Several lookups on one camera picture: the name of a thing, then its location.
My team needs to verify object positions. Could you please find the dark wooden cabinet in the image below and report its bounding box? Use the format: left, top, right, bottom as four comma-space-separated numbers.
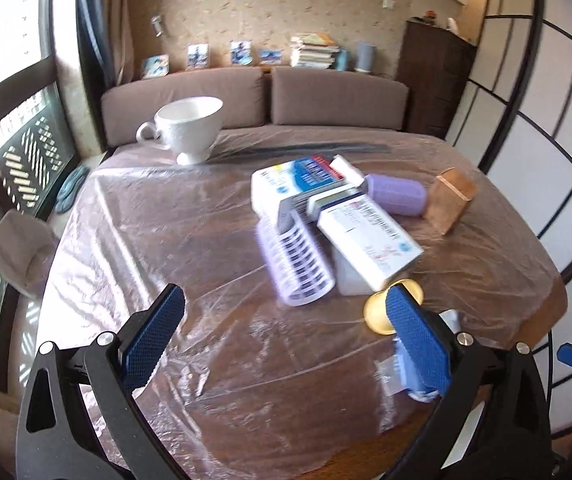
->
397, 20, 476, 140

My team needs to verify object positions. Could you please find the blue white tissue pack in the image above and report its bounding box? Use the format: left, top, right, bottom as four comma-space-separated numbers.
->
372, 309, 463, 404

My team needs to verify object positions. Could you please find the white teacup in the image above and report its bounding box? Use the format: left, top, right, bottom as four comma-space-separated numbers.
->
136, 96, 224, 166

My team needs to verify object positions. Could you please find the yellow plastic cup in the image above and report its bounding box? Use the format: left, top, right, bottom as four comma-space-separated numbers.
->
363, 278, 425, 336

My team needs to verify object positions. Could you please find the purple cylindrical hair roller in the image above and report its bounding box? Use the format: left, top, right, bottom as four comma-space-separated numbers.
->
366, 174, 428, 217

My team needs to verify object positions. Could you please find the brown sofa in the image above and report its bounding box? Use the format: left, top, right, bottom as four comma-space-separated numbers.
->
100, 66, 409, 148

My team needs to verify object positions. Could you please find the clear plastic table cover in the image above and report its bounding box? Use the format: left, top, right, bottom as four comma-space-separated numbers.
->
38, 126, 568, 479

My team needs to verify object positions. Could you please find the grey cylinder speaker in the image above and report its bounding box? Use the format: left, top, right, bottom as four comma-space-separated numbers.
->
354, 41, 377, 74

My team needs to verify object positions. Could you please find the photo card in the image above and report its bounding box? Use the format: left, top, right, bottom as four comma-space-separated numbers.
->
259, 49, 283, 66
142, 54, 170, 79
186, 44, 210, 70
229, 40, 253, 66

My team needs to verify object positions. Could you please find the photo card leftmost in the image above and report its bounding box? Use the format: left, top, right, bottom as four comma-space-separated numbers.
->
142, 54, 170, 79

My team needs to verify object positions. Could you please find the folding shoji screen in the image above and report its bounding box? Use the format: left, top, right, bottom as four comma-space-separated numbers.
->
446, 0, 572, 432

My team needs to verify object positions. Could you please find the teal small cylinder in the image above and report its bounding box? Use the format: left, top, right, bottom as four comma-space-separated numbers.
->
335, 49, 350, 72

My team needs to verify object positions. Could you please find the wooden cube box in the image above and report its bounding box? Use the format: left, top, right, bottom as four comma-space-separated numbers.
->
423, 167, 478, 235

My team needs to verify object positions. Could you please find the black long comb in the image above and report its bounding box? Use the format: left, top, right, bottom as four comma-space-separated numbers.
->
209, 142, 390, 164

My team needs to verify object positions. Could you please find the stack of books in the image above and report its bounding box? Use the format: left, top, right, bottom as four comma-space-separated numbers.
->
290, 34, 340, 70

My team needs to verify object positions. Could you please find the white red medicine box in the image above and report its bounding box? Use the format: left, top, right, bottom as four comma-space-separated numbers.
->
316, 193, 423, 292

